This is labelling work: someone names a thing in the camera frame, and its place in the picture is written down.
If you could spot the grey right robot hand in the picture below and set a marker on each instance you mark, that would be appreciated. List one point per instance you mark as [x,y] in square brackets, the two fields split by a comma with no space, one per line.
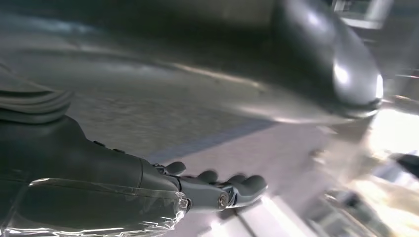
[82,183]

